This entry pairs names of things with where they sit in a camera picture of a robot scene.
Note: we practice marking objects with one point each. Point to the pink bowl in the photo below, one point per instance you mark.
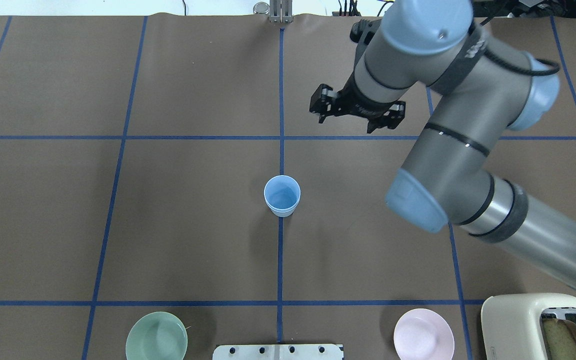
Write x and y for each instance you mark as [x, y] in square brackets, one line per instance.
[422, 334]

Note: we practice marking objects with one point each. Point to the cream toaster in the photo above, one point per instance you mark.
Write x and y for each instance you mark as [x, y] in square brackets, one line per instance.
[511, 324]

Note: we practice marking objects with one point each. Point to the cable connectors at back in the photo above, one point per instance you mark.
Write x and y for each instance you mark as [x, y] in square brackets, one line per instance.
[362, 8]

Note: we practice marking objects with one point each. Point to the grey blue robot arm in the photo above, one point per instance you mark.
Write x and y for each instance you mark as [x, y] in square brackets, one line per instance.
[486, 87]

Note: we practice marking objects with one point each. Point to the metal clamp at table edge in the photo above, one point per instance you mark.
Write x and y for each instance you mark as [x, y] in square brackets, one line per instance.
[278, 11]

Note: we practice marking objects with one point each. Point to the brown paper table mat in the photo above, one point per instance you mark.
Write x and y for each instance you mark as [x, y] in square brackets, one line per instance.
[169, 164]

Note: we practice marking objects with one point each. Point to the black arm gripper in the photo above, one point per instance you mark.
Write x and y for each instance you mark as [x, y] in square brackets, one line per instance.
[357, 106]

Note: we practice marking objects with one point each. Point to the black box at back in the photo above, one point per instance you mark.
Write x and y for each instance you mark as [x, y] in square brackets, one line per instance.
[524, 8]

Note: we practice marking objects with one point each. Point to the bread slice in toaster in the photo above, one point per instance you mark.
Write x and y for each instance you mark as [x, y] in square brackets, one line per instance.
[559, 338]

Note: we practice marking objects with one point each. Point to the white bracket plate with knobs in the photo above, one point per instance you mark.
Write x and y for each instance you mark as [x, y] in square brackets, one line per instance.
[315, 351]

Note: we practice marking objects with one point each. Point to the mint green bowl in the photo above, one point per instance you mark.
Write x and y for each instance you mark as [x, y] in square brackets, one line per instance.
[157, 335]

